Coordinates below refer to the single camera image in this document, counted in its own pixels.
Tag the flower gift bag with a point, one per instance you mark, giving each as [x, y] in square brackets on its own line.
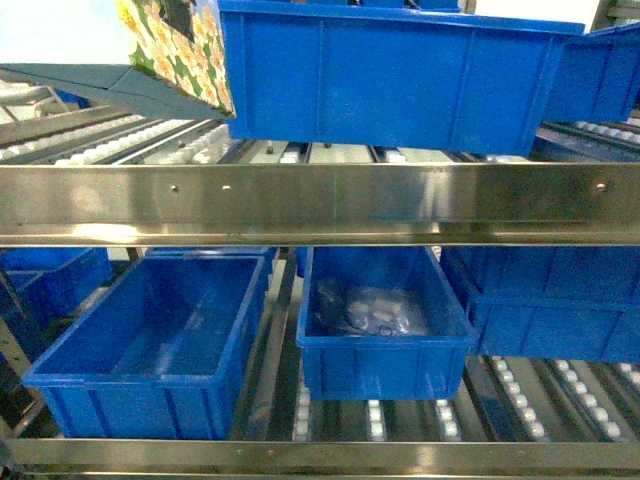
[159, 59]

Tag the blue bin lower right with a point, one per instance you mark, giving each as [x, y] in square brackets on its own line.
[569, 303]

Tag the large blue bin behind tray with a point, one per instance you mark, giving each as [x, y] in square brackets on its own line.
[390, 77]

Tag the stainless steel front rail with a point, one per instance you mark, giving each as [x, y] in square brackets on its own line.
[331, 204]

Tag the empty blue bin lower left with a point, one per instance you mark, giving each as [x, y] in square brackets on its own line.
[162, 355]

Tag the blue bin with parts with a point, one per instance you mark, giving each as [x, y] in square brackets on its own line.
[380, 323]

